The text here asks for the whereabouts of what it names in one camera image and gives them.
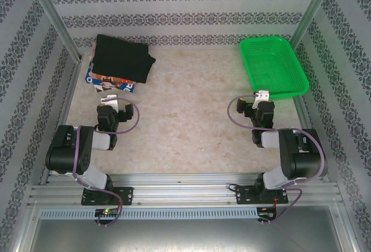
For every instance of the black t-shirt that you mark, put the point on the black t-shirt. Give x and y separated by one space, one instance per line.
121 58

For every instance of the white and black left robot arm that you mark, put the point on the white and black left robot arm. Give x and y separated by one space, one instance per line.
66 147

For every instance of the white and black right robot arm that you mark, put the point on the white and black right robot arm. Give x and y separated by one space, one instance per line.
304 156

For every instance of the blue folded printed t-shirt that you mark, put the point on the blue folded printed t-shirt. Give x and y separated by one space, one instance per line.
127 87

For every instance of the pink folded printed t-shirt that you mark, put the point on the pink folded printed t-shirt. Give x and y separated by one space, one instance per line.
101 76

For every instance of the green plastic basket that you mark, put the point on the green plastic basket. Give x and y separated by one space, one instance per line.
272 69

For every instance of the grey metal sheet panel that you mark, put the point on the grey metal sheet panel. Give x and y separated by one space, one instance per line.
185 234

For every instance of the aluminium side rail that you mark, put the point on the aluminium side rail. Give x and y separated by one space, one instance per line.
301 113
69 98

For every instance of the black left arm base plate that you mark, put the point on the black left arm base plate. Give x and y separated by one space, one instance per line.
124 195

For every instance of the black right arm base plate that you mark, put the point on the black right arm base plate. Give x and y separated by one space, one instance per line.
245 195

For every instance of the aluminium mounting rail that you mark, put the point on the aluminium mounting rail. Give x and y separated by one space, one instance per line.
185 194

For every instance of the aluminium frame post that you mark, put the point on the aluminium frame post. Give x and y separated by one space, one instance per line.
55 17
311 11

